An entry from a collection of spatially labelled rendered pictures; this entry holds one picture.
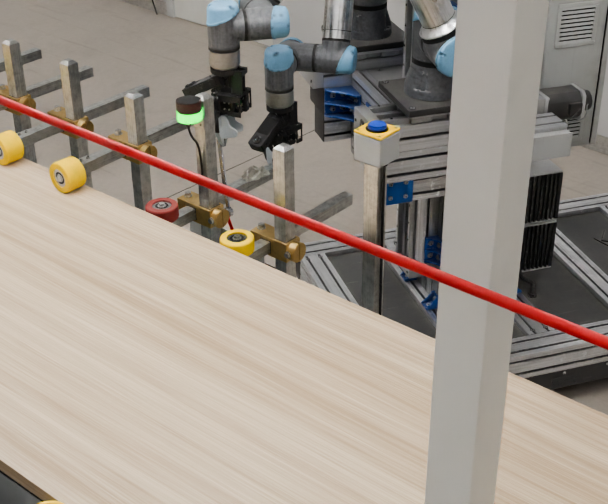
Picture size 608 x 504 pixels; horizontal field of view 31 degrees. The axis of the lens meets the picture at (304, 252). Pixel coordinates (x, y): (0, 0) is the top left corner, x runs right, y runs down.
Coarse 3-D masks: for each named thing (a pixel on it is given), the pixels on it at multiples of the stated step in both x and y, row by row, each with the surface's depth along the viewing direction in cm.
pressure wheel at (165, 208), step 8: (152, 200) 264; (160, 200) 264; (168, 200) 264; (152, 208) 261; (160, 208) 261; (168, 208) 261; (176, 208) 261; (160, 216) 259; (168, 216) 260; (176, 216) 262
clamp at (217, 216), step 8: (192, 192) 276; (184, 200) 272; (192, 200) 272; (200, 208) 269; (216, 208) 268; (200, 216) 270; (208, 216) 268; (216, 216) 267; (224, 216) 269; (208, 224) 269; (216, 224) 268; (224, 224) 270
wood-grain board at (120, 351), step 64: (0, 192) 270; (0, 256) 243; (64, 256) 243; (128, 256) 242; (192, 256) 242; (0, 320) 221; (64, 320) 221; (128, 320) 220; (192, 320) 220; (256, 320) 220; (320, 320) 220; (384, 320) 220; (0, 384) 202; (64, 384) 202; (128, 384) 202; (192, 384) 202; (256, 384) 202; (320, 384) 202; (384, 384) 201; (512, 384) 201; (0, 448) 187; (64, 448) 187; (128, 448) 186; (192, 448) 186; (256, 448) 186; (320, 448) 186; (384, 448) 186; (512, 448) 186; (576, 448) 186
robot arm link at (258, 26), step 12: (264, 0) 259; (252, 12) 252; (264, 12) 253; (276, 12) 253; (288, 12) 254; (252, 24) 252; (264, 24) 252; (276, 24) 253; (288, 24) 254; (252, 36) 253; (264, 36) 254; (276, 36) 255
